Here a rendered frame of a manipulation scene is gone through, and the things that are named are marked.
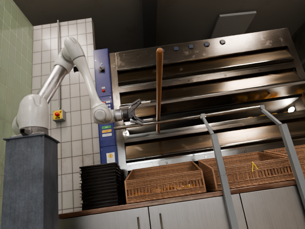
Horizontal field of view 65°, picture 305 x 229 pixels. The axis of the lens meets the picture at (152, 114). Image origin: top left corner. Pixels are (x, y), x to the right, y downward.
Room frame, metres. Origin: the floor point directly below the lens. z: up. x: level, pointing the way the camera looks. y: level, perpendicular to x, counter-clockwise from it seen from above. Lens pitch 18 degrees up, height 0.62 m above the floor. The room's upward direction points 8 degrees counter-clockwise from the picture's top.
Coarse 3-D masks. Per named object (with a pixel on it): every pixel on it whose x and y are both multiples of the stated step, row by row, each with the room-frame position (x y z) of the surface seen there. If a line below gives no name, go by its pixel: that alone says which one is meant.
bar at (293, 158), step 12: (240, 108) 1.84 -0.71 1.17; (252, 108) 1.83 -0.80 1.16; (264, 108) 1.82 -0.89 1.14; (156, 120) 1.84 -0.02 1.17; (168, 120) 1.83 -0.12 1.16; (180, 120) 1.85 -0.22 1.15; (204, 120) 1.79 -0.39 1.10; (276, 120) 1.68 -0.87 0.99; (288, 132) 1.61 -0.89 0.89; (216, 144) 1.61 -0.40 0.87; (288, 144) 1.61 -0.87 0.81; (216, 156) 1.61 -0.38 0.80; (288, 156) 1.64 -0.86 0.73; (300, 168) 1.61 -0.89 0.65; (300, 180) 1.61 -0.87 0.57; (228, 192) 1.61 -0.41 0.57; (300, 192) 1.63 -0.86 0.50; (228, 204) 1.61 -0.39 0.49; (228, 216) 1.63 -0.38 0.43
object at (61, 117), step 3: (54, 111) 2.14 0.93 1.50; (57, 111) 2.13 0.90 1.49; (63, 111) 2.15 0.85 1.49; (54, 114) 2.14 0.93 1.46; (60, 114) 2.14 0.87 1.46; (63, 114) 2.15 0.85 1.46; (54, 117) 2.14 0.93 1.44; (57, 117) 2.13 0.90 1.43; (60, 117) 2.14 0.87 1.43; (63, 117) 2.15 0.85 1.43; (54, 120) 2.15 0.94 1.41; (57, 120) 2.16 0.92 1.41; (60, 120) 2.17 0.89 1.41; (63, 120) 2.18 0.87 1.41
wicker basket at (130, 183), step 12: (144, 168) 2.18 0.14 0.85; (156, 168) 2.17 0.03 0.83; (180, 168) 2.16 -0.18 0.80; (192, 168) 2.16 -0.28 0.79; (132, 180) 1.72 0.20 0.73; (144, 180) 1.72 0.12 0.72; (156, 180) 1.72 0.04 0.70; (168, 180) 1.72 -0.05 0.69; (180, 180) 1.72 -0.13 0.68; (192, 180) 1.71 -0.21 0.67; (132, 192) 1.72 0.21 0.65; (156, 192) 1.72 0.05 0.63; (168, 192) 1.71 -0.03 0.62; (180, 192) 1.72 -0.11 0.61; (192, 192) 1.71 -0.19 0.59; (204, 192) 1.71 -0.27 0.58
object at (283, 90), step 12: (288, 84) 2.06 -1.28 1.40; (300, 84) 2.06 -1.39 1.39; (204, 96) 2.06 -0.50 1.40; (216, 96) 2.07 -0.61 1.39; (228, 96) 2.10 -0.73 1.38; (240, 96) 2.13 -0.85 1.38; (252, 96) 2.17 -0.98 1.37; (264, 96) 2.20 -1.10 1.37; (276, 96) 2.24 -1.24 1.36; (120, 108) 2.06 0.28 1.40; (132, 108) 2.06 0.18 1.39; (144, 108) 2.09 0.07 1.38; (156, 108) 2.13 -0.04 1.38; (168, 108) 2.16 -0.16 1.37; (180, 108) 2.20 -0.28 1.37; (192, 108) 2.23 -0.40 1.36
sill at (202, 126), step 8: (288, 112) 2.21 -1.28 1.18; (296, 112) 2.21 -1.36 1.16; (304, 112) 2.21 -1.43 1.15; (232, 120) 2.21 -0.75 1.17; (240, 120) 2.21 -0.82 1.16; (248, 120) 2.21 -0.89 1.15; (256, 120) 2.21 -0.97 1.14; (176, 128) 2.21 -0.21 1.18; (184, 128) 2.21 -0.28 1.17; (192, 128) 2.21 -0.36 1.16; (200, 128) 2.21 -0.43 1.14; (128, 136) 2.21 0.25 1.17; (136, 136) 2.21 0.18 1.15; (144, 136) 2.21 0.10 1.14
